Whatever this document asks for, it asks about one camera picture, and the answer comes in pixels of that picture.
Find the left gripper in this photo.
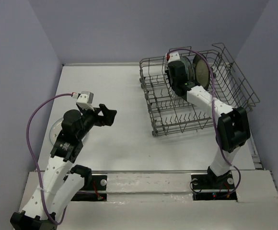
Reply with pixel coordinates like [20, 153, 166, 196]
[77, 103, 116, 139]

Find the brown rimmed cream plate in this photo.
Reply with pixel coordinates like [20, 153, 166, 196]
[193, 55, 210, 90]

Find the teal plate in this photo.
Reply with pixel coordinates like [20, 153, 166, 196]
[182, 57, 194, 81]

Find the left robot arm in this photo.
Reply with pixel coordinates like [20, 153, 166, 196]
[10, 104, 117, 230]

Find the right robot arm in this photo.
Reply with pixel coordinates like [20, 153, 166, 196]
[166, 54, 250, 188]

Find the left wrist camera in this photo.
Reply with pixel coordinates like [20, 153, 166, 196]
[72, 91, 94, 111]

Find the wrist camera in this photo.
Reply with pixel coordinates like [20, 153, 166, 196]
[72, 91, 94, 111]
[166, 51, 180, 63]

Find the grey wire dish rack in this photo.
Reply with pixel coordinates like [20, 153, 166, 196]
[138, 43, 261, 138]

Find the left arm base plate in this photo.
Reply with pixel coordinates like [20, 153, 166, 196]
[71, 174, 107, 202]

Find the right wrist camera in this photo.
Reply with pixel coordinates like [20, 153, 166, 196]
[166, 51, 180, 63]

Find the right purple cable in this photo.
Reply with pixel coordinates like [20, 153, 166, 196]
[169, 49, 242, 199]

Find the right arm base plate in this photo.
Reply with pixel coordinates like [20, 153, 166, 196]
[189, 173, 238, 201]

